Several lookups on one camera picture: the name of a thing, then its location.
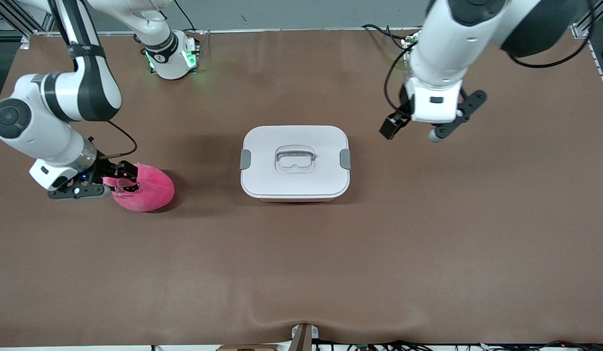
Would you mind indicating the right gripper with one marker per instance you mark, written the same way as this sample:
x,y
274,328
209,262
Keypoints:
x,y
103,169

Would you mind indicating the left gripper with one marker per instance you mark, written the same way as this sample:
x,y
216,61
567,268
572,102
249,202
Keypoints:
x,y
393,124

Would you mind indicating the pink plush toy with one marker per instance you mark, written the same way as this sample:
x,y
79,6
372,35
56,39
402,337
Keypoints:
x,y
150,195

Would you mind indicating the white box lid grey clips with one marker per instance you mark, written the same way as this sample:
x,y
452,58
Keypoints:
x,y
301,183

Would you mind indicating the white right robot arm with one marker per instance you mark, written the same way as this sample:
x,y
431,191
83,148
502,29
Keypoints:
x,y
52,97

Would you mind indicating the pink plastic storage box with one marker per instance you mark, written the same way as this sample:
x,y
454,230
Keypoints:
x,y
296,199

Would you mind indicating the brown table mat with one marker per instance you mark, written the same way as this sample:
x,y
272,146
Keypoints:
x,y
301,268

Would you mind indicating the white table side strip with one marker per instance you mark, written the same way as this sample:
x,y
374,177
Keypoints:
x,y
600,63

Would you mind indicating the aluminium frame struts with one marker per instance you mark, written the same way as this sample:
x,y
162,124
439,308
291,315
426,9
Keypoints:
x,y
11,18

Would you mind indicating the aluminium frame post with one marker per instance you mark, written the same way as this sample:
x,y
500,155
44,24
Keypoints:
x,y
581,30

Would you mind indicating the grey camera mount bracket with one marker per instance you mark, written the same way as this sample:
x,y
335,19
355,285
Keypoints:
x,y
303,339

